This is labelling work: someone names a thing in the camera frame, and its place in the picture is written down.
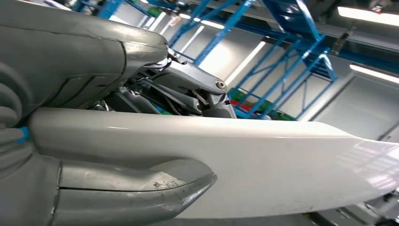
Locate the blue metal shelf rack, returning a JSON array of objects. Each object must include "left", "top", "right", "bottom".
[{"left": 72, "top": 0, "right": 340, "bottom": 121}]

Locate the blue cable tie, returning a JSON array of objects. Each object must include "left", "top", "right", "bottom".
[{"left": 17, "top": 126, "right": 31, "bottom": 144}]

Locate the ceiling light strip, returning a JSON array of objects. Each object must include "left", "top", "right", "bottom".
[
  {"left": 349, "top": 64, "right": 399, "bottom": 85},
  {"left": 224, "top": 40, "right": 267, "bottom": 86},
  {"left": 337, "top": 6, "right": 399, "bottom": 27}
]

